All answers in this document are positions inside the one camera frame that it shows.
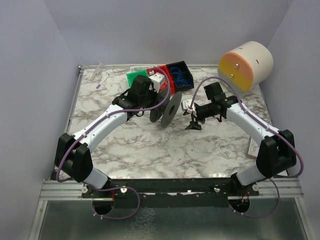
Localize black spool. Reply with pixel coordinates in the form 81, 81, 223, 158
149, 92, 182, 128

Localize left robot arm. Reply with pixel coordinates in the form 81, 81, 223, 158
54, 73, 165, 189

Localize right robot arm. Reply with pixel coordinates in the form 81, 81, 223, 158
181, 82, 297, 186

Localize red plastic bin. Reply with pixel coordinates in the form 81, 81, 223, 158
147, 65, 176, 95

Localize green plastic bin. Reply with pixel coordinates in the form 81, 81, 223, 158
126, 70, 149, 87

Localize white label card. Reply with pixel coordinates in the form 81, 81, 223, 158
129, 65, 157, 73

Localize black plastic bin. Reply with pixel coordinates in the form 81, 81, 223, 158
166, 61, 194, 93

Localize purple capped marker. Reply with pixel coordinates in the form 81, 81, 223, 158
96, 74, 110, 89

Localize small white box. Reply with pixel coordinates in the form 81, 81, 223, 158
246, 137, 260, 159

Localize large cylinder drum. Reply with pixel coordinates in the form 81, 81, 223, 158
218, 41, 274, 95

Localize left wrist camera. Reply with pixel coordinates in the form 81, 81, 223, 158
149, 73, 166, 92

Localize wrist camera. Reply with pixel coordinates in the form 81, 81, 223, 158
149, 73, 166, 92
181, 99, 196, 116

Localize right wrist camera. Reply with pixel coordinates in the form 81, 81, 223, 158
181, 99, 196, 116

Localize blue cable coils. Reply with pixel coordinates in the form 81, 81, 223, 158
171, 66, 192, 88

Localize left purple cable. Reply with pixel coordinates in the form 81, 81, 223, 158
56, 66, 176, 221

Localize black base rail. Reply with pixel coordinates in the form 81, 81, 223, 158
82, 177, 259, 209

